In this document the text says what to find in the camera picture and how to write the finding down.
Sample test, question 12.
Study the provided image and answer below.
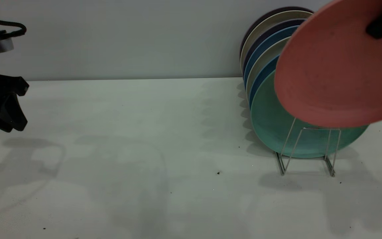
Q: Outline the pink round plate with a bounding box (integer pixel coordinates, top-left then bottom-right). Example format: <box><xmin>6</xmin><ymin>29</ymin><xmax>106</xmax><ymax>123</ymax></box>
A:
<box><xmin>274</xmin><ymin>0</ymin><xmax>382</xmax><ymax>128</ymax></box>

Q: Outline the navy purple round plate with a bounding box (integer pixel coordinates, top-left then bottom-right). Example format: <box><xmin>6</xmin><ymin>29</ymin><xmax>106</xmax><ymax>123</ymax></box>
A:
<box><xmin>242</xmin><ymin>19</ymin><xmax>307</xmax><ymax>73</ymax></box>

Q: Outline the beige round plate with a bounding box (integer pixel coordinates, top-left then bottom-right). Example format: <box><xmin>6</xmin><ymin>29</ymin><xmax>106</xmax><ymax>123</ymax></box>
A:
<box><xmin>240</xmin><ymin>11</ymin><xmax>314</xmax><ymax>72</ymax></box>
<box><xmin>245</xmin><ymin>36</ymin><xmax>291</xmax><ymax>97</ymax></box>

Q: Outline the dark maroon round plate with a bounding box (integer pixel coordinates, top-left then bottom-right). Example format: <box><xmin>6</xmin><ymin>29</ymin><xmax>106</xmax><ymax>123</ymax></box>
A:
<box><xmin>240</xmin><ymin>7</ymin><xmax>315</xmax><ymax>54</ymax></box>

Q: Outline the light blue round plate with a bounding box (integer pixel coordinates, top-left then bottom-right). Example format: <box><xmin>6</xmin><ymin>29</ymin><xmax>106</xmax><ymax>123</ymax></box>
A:
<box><xmin>243</xmin><ymin>26</ymin><xmax>299</xmax><ymax>85</ymax></box>

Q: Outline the dark blue round plate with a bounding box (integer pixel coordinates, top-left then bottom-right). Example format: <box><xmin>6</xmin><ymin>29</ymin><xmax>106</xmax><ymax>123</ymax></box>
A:
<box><xmin>249</xmin><ymin>55</ymin><xmax>280</xmax><ymax>109</ymax></box>

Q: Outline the green round plate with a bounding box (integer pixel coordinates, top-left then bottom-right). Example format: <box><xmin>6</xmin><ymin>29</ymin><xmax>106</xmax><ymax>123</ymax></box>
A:
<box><xmin>250</xmin><ymin>70</ymin><xmax>369</xmax><ymax>159</ymax></box>

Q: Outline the black braided cable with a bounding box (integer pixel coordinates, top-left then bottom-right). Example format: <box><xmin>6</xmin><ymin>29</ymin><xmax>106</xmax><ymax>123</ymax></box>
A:
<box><xmin>0</xmin><ymin>15</ymin><xmax>27</xmax><ymax>39</ymax></box>

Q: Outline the silver wire plate rack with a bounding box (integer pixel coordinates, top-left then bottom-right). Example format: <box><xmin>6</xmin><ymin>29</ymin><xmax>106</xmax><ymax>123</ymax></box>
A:
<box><xmin>275</xmin><ymin>118</ymin><xmax>341</xmax><ymax>177</ymax></box>

